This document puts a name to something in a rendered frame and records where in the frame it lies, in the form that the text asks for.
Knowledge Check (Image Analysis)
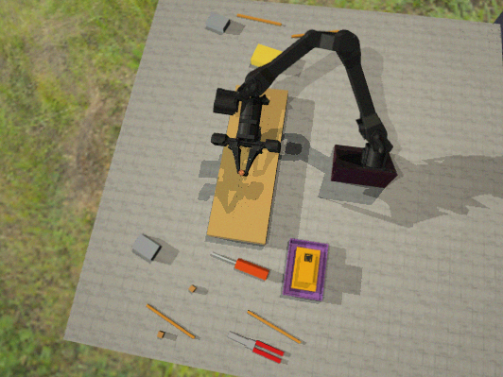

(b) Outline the orange rectangular panel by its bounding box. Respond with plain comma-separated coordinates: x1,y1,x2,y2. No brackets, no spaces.
207,88,288,245

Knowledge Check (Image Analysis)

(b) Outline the purple shallow tray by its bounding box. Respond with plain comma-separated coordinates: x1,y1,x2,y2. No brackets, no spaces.
283,238,329,300

